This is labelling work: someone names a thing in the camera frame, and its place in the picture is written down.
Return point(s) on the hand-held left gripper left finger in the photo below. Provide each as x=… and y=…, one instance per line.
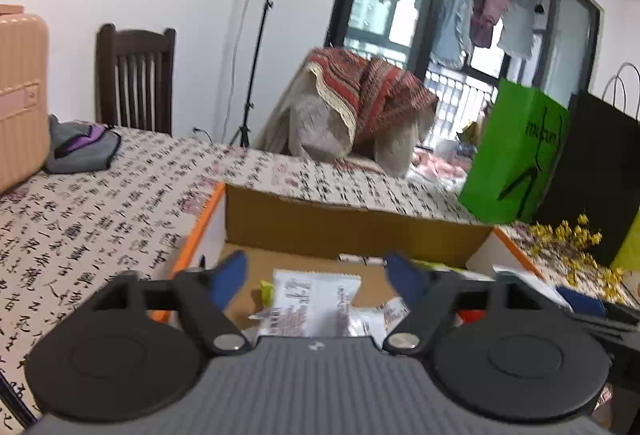
x=230, y=280

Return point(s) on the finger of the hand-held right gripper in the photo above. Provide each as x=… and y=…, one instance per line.
x=605, y=322
x=580, y=300

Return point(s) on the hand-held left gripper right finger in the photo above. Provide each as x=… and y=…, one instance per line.
x=407, y=277

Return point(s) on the white snack packet red text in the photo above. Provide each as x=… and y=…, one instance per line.
x=310, y=302

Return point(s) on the red orange cardboard box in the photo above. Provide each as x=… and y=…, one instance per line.
x=320, y=225

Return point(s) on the white packet pink logo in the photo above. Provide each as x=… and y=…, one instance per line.
x=380, y=320

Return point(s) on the yellow flower branch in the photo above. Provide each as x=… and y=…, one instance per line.
x=575, y=240

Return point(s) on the green snack carton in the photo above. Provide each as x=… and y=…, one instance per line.
x=630, y=250

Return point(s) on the bright red snack packet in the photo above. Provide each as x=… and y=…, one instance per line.
x=472, y=316

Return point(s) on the pink fabric bundle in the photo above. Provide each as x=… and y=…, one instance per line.
x=440, y=167

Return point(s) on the black paper bag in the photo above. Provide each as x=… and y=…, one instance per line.
x=600, y=165

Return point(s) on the green paper bag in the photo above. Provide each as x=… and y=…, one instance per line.
x=505, y=155

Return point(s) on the grey purple pouch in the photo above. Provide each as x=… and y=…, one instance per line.
x=80, y=150

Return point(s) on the dark wooden chair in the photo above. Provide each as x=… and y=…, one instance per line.
x=135, y=75

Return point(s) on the hanging light blue garment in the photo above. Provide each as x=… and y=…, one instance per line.
x=455, y=15

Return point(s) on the hanging white garment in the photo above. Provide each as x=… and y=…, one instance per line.
x=520, y=25

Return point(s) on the pink hard suitcase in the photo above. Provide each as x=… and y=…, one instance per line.
x=20, y=100

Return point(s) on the black floor lamp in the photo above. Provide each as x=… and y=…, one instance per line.
x=265, y=5

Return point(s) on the hanging maroon garment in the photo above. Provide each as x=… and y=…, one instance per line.
x=490, y=5

